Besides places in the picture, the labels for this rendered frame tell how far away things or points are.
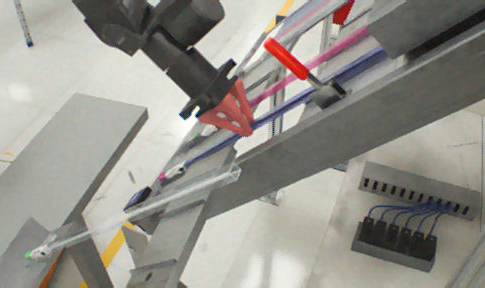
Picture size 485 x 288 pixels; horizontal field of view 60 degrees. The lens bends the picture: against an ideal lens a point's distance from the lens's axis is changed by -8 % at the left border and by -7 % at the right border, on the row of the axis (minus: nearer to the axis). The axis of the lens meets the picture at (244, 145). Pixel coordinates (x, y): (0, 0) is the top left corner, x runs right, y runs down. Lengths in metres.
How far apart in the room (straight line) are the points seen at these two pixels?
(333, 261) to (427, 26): 0.55
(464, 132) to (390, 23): 0.81
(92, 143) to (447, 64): 0.92
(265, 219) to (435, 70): 1.34
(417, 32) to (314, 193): 1.39
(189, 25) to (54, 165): 0.65
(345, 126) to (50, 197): 0.76
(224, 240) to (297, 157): 1.14
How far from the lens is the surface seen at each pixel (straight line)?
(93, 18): 0.61
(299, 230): 1.68
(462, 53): 0.42
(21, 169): 1.18
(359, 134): 0.49
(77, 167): 1.12
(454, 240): 0.99
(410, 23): 0.46
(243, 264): 1.59
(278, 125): 1.48
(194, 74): 0.63
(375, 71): 0.52
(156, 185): 0.86
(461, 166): 1.15
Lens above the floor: 1.36
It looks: 44 degrees down
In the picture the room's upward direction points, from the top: straight up
